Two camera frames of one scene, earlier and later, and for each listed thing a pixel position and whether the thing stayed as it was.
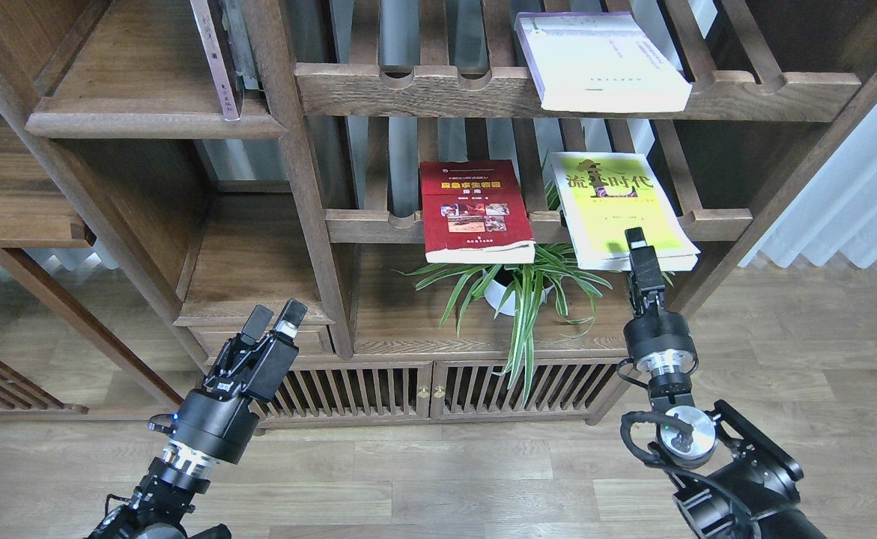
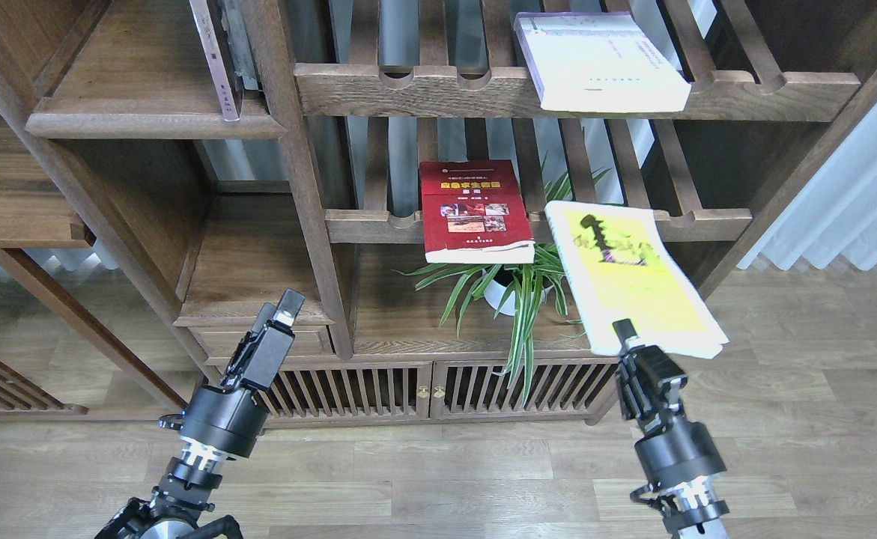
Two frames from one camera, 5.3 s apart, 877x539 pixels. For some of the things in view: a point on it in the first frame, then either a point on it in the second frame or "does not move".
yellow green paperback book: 607,194 → 619,265
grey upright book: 234,20 does not move
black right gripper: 658,342 → 673,451
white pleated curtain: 863,203 does not move
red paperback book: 474,212 does not move
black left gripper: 219,419 does not move
